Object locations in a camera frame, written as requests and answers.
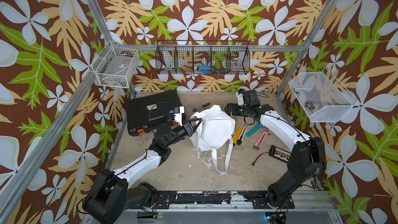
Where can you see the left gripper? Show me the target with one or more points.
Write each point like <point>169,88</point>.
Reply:
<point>187,129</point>

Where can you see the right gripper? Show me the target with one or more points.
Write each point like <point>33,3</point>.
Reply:
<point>235,107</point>

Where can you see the white tote bag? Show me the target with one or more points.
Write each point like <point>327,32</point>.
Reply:
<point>215,130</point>

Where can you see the yellow wide utility knife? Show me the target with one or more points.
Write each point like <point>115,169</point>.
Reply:
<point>236,135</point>

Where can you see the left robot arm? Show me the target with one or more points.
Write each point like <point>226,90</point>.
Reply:
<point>113,191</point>

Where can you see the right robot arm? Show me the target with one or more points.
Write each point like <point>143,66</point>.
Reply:
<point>307,157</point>

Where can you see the blue object in basket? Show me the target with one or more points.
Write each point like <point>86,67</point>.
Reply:
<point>204,69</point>

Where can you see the black tool case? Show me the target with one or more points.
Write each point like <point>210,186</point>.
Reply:
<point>145,114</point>

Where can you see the white mesh hexagonal basket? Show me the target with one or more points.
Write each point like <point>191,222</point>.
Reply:
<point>323,97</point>

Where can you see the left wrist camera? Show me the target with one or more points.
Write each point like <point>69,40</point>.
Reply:
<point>177,114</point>

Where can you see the black wire basket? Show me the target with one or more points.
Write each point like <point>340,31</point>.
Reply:
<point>186,56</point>

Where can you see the metal base rail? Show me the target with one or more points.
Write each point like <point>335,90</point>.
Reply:
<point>230,200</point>

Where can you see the white wire basket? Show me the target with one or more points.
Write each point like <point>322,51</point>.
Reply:
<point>115,65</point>

